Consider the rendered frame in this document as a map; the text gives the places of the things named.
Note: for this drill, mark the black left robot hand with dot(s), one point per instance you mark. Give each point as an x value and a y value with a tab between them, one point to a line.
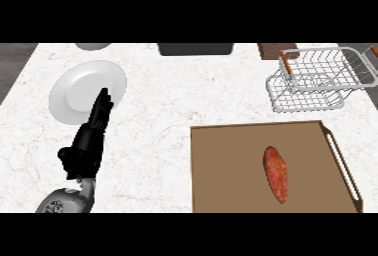
88	140

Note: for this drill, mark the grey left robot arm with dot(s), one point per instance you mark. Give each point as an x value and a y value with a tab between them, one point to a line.
66	200

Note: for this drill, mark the brown wooden tray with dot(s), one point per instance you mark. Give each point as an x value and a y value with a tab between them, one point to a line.
236	170

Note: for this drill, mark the orange sweet potato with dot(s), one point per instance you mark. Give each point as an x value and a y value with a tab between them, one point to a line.
276	173

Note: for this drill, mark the white round plate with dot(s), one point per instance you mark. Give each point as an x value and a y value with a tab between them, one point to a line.
81	91

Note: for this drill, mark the grey round object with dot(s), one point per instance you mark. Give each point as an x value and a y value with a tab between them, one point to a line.
91	46

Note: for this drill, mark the dark grey rectangular appliance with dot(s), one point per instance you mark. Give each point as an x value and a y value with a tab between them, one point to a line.
195	48

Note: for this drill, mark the brown wooden block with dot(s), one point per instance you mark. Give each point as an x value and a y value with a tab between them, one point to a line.
274	50

